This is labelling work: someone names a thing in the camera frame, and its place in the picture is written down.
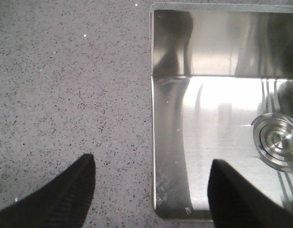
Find round steel sink drain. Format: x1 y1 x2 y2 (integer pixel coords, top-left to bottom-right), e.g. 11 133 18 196
251 113 293 173

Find stainless steel sink basin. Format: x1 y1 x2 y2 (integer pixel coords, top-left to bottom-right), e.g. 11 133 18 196
150 2 293 221

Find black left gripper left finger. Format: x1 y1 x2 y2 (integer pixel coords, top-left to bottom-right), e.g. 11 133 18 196
0 154 96 228

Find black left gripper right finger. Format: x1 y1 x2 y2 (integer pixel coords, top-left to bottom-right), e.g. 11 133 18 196
207 159 293 228

